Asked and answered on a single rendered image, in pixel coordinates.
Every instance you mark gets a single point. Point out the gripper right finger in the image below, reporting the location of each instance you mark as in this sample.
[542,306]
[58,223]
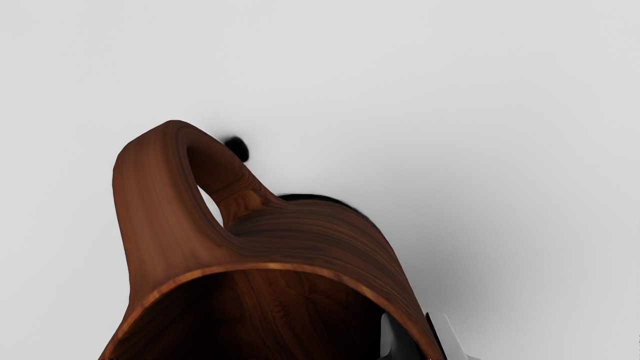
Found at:
[450,342]

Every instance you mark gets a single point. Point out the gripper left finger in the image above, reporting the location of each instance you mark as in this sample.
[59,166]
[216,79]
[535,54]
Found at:
[395,342]

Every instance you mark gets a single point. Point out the brown wooden mug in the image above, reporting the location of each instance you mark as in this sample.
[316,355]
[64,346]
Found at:
[180,240]

